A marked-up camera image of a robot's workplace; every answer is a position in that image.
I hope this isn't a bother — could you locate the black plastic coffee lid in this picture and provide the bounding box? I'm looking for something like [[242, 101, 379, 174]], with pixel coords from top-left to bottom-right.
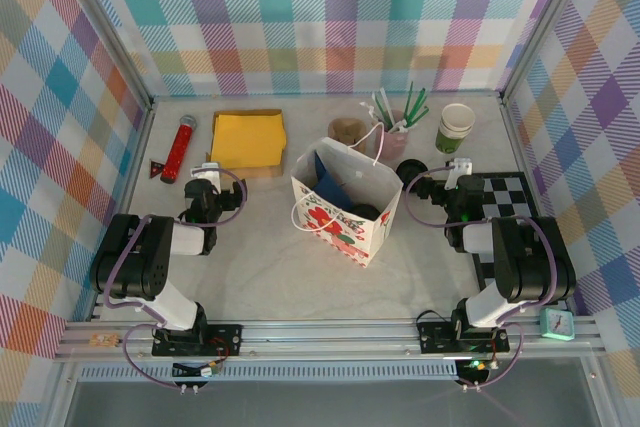
[[349, 203, 380, 222]]

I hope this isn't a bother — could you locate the white flower paper bag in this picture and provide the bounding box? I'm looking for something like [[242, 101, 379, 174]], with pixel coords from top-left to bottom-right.
[[289, 121, 404, 269]]

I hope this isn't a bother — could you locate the blue napkin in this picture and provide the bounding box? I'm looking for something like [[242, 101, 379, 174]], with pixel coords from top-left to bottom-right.
[[312, 149, 356, 211]]

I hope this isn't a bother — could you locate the black grey chessboard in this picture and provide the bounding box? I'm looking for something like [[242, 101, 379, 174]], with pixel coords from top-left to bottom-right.
[[469, 171, 541, 298]]

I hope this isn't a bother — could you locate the stack of green paper cups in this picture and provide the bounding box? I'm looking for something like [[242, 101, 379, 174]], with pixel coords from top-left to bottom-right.
[[434, 103, 476, 156]]

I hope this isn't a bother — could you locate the yellow napkin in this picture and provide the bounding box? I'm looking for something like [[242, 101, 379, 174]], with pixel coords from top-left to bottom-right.
[[209, 113, 289, 169]]

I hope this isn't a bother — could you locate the pink straw holder cup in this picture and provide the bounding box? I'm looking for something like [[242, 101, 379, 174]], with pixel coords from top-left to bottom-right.
[[374, 121, 409, 158]]

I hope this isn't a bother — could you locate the white green striped straw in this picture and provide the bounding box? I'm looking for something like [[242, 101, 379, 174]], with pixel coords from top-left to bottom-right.
[[373, 88, 396, 127]]

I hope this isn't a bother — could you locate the stack of pulp cup carriers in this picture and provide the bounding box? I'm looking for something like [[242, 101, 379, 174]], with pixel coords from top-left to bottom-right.
[[328, 117, 369, 154]]

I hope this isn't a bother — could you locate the mint green alarm clock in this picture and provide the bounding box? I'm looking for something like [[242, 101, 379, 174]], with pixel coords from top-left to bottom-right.
[[538, 307, 575, 343]]

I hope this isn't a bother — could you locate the black controller board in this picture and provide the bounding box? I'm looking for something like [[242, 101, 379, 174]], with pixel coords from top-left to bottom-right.
[[457, 357, 491, 383]]

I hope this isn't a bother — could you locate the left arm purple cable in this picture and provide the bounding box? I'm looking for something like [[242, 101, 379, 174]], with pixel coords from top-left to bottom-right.
[[102, 166, 251, 391]]

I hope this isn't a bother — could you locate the aluminium frame bar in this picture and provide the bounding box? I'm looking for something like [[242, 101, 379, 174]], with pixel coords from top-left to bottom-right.
[[498, 96, 584, 321], [89, 99, 156, 323]]

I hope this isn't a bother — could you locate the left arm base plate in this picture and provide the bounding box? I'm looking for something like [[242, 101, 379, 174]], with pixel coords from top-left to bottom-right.
[[152, 322, 244, 358]]

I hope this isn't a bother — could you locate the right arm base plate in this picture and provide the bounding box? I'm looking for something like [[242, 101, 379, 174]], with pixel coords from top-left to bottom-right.
[[417, 319, 511, 356]]

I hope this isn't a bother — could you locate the aluminium mounting rail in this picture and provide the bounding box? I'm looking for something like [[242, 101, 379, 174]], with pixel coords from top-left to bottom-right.
[[54, 317, 604, 362]]

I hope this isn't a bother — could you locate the aluminium frame post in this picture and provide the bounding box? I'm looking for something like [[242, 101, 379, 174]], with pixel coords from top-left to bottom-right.
[[62, 0, 156, 106], [498, 0, 601, 103]]

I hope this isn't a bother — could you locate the white slotted cable duct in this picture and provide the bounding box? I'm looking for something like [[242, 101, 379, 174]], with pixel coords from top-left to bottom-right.
[[79, 364, 459, 381]]

